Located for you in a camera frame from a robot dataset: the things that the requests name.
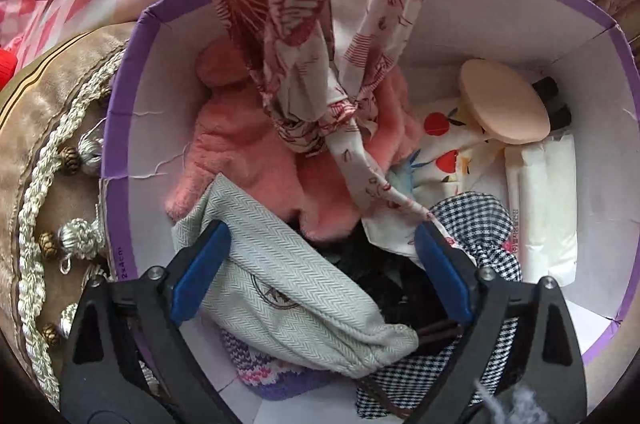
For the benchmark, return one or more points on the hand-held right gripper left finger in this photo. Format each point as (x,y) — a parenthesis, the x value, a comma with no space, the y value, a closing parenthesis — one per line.
(197,276)

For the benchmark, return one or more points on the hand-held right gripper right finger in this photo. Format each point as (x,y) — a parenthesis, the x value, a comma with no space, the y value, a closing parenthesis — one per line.
(442,269)

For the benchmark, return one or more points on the black fuzzy cloth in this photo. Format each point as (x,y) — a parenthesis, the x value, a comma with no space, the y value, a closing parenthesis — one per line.
(385,284)

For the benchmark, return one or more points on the black white houndstooth cloth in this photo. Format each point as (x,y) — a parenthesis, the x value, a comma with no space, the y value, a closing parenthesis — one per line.
(470,214)

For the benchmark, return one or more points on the grey herringbone pouch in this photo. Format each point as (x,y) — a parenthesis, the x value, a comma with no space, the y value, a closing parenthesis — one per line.
(280,274)

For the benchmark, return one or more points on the white fruit print cloth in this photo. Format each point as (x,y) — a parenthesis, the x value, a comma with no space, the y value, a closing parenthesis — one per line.
(450,163)

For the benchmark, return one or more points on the pink fluffy towel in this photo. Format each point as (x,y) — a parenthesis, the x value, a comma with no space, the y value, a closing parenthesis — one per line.
(235,163)

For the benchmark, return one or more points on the large white pad packet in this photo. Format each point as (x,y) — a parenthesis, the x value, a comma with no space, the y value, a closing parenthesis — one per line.
(545,204)

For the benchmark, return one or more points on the purple knit hat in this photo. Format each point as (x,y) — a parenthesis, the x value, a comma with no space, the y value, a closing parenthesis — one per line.
(275,374)

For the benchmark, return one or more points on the small black clip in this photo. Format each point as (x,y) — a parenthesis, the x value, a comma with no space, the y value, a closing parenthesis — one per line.
(555,103)

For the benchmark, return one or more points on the round purple cardboard box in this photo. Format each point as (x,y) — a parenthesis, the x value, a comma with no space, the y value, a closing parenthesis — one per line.
(500,38)

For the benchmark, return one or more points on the white red print scarf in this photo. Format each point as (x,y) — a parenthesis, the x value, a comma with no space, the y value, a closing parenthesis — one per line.
(310,53)

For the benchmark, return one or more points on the grey yarn tuft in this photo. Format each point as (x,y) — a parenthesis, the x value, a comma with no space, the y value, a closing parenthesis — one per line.
(515,404)

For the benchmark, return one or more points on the striped velvet bolster cushion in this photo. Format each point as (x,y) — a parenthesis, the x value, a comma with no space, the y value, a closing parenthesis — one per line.
(35,163)

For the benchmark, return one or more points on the red plastic basket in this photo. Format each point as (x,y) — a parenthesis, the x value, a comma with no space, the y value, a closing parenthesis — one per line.
(6,68)

